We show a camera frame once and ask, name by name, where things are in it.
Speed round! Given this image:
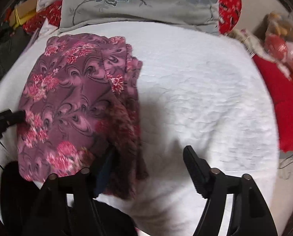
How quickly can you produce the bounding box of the pink floral garment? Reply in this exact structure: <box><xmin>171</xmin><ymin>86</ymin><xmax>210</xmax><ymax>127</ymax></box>
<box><xmin>17</xmin><ymin>33</ymin><xmax>150</xmax><ymax>201</ymax></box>

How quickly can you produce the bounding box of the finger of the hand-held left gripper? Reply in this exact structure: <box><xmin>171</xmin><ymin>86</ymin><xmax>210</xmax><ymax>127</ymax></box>
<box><xmin>0</xmin><ymin>110</ymin><xmax>26</xmax><ymax>129</ymax></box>

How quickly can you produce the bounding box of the dark clothes pile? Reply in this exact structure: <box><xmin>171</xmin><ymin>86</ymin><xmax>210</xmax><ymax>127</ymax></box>
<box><xmin>0</xmin><ymin>21</ymin><xmax>39</xmax><ymax>81</ymax></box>

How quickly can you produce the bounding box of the clear bag of soft toys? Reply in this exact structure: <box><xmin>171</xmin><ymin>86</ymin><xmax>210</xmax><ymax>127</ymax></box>
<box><xmin>263</xmin><ymin>12</ymin><xmax>293</xmax><ymax>79</ymax></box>

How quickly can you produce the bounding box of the grey floral pillow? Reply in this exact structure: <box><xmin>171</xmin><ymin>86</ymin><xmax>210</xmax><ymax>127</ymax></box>
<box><xmin>59</xmin><ymin>0</ymin><xmax>222</xmax><ymax>35</ymax></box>

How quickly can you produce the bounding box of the cardboard box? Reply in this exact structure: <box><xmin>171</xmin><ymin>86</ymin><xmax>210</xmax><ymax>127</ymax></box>
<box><xmin>9</xmin><ymin>0</ymin><xmax>39</xmax><ymax>27</ymax></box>

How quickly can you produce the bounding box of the white blanket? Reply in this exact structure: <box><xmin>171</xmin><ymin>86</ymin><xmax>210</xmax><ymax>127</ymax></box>
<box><xmin>0</xmin><ymin>21</ymin><xmax>281</xmax><ymax>236</ymax></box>

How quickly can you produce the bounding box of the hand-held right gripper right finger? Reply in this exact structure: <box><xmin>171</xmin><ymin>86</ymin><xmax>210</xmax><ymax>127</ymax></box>
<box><xmin>183</xmin><ymin>146</ymin><xmax>278</xmax><ymax>236</ymax></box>

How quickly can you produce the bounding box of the white floral cloth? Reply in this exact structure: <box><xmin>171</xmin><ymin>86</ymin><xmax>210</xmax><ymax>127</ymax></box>
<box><xmin>230</xmin><ymin>28</ymin><xmax>263</xmax><ymax>58</ymax></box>

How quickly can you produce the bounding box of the yellow cloth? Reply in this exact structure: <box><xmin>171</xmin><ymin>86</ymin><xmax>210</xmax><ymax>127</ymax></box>
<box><xmin>14</xmin><ymin>8</ymin><xmax>38</xmax><ymax>26</ymax></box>

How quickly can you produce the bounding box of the plain red cloth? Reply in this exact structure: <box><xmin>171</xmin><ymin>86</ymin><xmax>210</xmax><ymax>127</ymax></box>
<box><xmin>252</xmin><ymin>54</ymin><xmax>293</xmax><ymax>153</ymax></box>

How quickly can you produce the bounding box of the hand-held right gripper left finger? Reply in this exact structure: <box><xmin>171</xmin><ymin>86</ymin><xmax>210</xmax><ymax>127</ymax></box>
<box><xmin>24</xmin><ymin>148</ymin><xmax>120</xmax><ymax>236</ymax></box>

